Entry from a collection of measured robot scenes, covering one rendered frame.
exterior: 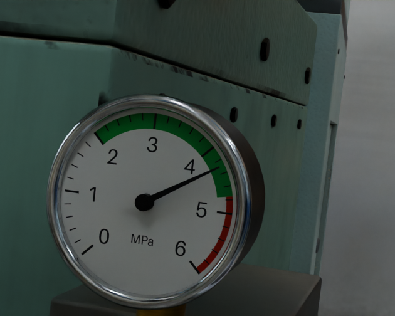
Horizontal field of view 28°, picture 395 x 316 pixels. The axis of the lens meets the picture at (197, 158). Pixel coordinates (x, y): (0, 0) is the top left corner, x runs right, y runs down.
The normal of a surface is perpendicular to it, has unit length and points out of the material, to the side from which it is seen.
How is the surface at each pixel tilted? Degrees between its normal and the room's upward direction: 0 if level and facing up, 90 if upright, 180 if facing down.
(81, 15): 90
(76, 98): 90
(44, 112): 90
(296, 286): 0
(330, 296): 90
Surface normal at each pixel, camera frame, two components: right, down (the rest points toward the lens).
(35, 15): -0.26, 0.02
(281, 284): 0.11, -0.99
